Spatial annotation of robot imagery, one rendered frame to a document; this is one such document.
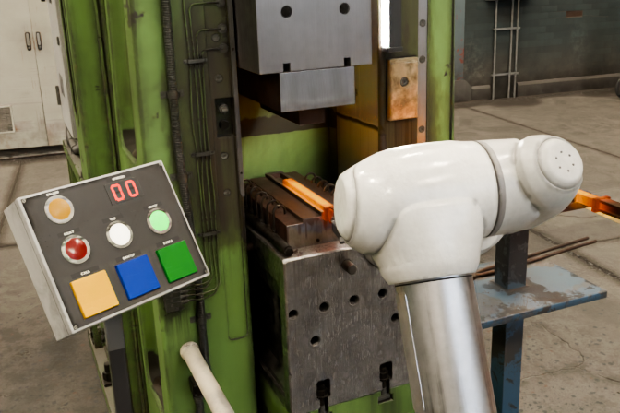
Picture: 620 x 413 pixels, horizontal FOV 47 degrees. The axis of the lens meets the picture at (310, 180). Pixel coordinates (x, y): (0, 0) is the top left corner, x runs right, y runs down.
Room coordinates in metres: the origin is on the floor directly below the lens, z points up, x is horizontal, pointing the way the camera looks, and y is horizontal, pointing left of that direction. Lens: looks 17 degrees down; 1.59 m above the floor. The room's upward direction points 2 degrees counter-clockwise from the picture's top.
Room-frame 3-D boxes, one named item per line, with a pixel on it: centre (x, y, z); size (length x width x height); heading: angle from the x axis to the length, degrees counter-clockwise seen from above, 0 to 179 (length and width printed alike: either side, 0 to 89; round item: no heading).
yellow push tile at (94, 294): (1.26, 0.43, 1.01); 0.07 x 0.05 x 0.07; 138
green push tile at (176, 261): (1.40, 0.29, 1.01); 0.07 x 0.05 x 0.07; 138
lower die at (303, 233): (1.90, 0.05, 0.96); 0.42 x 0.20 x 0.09; 23
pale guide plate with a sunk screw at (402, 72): (1.95, -0.27, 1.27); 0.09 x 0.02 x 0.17; 113
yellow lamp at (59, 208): (1.31, 0.49, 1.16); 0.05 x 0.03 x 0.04; 113
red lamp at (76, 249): (1.29, 0.46, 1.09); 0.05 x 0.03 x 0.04; 113
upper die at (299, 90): (1.90, 0.05, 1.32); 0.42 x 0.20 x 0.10; 23
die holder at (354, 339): (1.93, 0.01, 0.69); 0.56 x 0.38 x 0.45; 23
